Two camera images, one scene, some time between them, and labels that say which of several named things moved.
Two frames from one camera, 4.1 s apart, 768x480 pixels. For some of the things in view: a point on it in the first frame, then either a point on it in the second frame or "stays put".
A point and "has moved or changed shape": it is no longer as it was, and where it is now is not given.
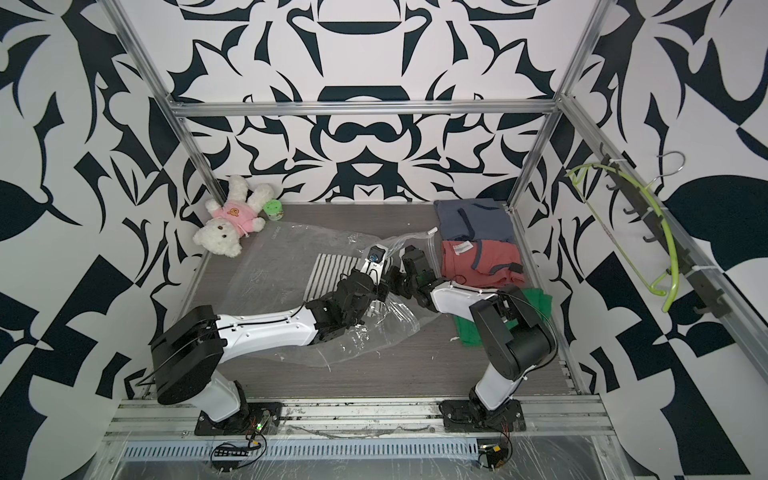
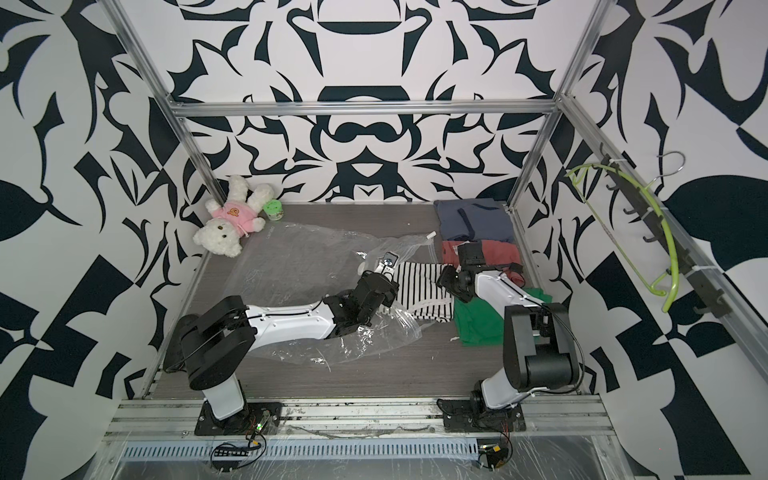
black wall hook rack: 684,265 stays put
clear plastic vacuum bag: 288,264 stays put
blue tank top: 471,220 stays put
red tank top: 482,263 stays put
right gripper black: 394,271 to 444,279
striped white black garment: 327,272 has moved or changed shape
